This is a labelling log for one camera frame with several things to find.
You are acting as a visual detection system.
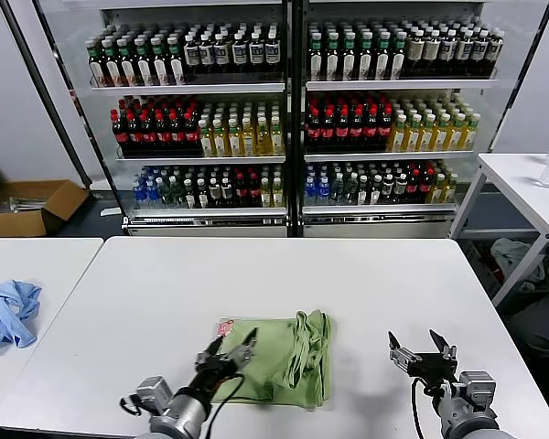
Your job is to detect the yellow juice bottle green cap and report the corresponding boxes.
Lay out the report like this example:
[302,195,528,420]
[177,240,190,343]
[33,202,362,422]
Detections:
[387,113,407,153]
[433,113,452,152]
[419,113,436,152]
[447,112,467,151]
[404,113,422,153]
[462,112,480,150]

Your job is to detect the green-cap dark tea bottle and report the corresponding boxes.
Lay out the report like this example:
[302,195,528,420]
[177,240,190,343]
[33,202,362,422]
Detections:
[357,32,373,81]
[308,32,325,81]
[390,32,406,80]
[167,36,185,86]
[340,32,356,81]
[117,37,136,87]
[373,32,390,81]
[135,37,153,87]
[101,38,120,88]
[86,39,104,88]
[324,32,339,81]
[150,37,169,87]

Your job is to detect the light green polo shirt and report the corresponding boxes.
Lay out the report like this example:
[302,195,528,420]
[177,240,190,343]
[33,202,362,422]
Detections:
[209,308,335,409]

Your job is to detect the crumpled light blue garment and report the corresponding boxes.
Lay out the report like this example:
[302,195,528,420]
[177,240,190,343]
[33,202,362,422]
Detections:
[0,279,43,352]

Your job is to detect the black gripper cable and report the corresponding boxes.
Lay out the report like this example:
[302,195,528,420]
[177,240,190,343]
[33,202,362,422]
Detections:
[203,372,272,439]
[410,378,434,439]

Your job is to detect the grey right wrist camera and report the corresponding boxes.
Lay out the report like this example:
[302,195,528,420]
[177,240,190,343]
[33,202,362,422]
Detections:
[457,370,499,413]

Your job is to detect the white-cap tan-label dark bottle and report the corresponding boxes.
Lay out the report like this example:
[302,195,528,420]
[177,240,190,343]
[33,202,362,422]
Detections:
[405,30,423,77]
[422,30,439,77]

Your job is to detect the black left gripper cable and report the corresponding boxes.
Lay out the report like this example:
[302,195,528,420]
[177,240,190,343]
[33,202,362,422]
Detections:
[203,372,272,439]

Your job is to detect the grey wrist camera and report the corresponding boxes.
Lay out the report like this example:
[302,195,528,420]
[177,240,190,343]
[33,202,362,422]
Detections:
[135,375,175,416]
[457,370,499,413]

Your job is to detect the black left camera cable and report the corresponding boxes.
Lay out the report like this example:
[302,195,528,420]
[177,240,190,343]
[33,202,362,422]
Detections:
[119,395,142,416]

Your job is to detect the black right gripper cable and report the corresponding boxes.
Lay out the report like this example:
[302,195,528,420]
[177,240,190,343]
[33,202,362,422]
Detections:
[410,378,434,439]

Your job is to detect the silver metal parts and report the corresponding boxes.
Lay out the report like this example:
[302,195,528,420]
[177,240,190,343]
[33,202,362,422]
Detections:
[6,195,45,214]

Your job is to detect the small red-cap cola bottle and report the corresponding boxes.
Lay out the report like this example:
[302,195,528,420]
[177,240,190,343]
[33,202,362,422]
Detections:
[405,168,420,202]
[418,168,433,201]
[247,173,262,207]
[233,173,249,207]

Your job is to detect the dark clothed person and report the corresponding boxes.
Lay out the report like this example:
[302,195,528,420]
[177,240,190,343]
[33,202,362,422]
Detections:
[507,292,549,380]

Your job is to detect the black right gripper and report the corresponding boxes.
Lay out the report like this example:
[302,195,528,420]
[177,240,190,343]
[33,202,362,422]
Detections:
[388,328,459,394]

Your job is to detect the black-framed glass cabinet door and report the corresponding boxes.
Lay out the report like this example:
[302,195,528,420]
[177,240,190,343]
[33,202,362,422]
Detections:
[484,0,549,155]
[0,0,123,216]

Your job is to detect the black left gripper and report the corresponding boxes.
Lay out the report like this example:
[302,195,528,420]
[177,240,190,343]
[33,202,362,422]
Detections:
[193,327,259,392]

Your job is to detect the white beverage display cabinet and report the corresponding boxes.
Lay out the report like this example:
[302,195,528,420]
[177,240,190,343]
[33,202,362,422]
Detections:
[98,0,298,239]
[295,0,502,239]

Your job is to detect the yellow tea bottle white label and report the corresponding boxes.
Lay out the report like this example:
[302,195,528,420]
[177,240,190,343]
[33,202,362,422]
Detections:
[197,118,213,157]
[226,117,242,157]
[254,116,270,156]
[241,117,256,156]
[269,116,285,156]
[211,118,227,157]

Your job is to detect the grey crumpled cloth pile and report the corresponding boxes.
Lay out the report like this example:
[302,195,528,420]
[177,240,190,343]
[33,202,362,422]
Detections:
[490,237,546,294]

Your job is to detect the white side table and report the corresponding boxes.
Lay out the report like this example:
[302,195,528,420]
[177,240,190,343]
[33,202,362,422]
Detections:
[447,152,549,307]

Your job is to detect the white-cap blue-label dark bottle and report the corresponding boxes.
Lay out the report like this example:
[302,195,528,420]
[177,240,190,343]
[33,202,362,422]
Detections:
[264,32,280,72]
[183,35,200,74]
[247,32,264,72]
[438,30,455,77]
[231,33,247,72]
[212,34,230,73]
[470,30,488,77]
[455,30,471,77]
[487,30,505,77]
[198,34,214,73]

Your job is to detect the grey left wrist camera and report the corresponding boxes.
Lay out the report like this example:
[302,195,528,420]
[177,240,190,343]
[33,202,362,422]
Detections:
[135,375,175,416]

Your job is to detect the open cardboard box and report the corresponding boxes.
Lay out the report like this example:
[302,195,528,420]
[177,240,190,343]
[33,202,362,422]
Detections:
[0,179,91,239]

